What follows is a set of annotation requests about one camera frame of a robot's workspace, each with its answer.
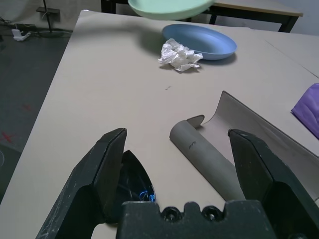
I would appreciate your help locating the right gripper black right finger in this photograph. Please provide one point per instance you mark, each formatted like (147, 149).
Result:
(269, 179)

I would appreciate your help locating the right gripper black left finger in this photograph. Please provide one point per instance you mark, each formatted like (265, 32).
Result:
(94, 179)

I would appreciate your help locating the black sunglasses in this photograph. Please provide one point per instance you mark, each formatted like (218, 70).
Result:
(135, 174)

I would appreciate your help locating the grey glasses case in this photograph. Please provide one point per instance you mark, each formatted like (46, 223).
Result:
(199, 149)

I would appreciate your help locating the white tissue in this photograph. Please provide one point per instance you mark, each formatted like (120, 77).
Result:
(174, 56)

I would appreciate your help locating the green plate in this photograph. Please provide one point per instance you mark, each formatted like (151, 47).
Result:
(169, 10)

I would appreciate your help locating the purple tissue pack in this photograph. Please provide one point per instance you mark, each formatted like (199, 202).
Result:
(309, 109)

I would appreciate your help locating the blue plate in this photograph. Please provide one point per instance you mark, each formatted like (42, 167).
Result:
(207, 39)

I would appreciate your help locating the white power strip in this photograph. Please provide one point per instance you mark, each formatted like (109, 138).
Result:
(18, 34)

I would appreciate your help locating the black-framed beige side table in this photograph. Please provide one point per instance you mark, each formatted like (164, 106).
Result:
(261, 8)

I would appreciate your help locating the black floor stand pole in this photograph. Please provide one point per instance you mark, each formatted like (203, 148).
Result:
(47, 11)

